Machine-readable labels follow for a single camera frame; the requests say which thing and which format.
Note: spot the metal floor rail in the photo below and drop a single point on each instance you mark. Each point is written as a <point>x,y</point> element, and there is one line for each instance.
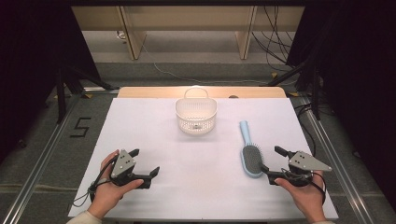
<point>40,165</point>
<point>336,161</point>

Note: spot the white plastic basket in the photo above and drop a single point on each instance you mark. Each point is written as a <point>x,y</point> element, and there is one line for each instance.
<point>196,115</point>

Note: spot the person's left hand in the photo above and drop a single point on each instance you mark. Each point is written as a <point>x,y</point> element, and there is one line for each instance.
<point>107,193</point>

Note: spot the black metal stand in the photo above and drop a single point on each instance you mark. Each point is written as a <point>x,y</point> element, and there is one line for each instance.
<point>315,93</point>
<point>60,99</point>

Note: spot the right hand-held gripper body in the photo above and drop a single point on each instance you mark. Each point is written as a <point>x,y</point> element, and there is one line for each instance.
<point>303,161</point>

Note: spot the person's right hand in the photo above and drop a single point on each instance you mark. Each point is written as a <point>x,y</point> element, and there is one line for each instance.
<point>306,199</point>

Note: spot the dark curtain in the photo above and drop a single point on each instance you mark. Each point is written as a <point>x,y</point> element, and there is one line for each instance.
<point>358,77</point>
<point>34,62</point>

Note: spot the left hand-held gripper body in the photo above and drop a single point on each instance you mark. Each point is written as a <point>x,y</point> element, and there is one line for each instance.
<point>123,163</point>

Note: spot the light blue hairbrush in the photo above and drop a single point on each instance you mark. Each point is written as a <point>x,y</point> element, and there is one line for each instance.
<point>251,158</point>

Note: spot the white table sheet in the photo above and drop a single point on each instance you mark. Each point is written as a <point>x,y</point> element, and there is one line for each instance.
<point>193,174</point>

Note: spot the beige wooden desk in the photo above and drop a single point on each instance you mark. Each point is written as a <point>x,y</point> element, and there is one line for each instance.
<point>186,18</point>

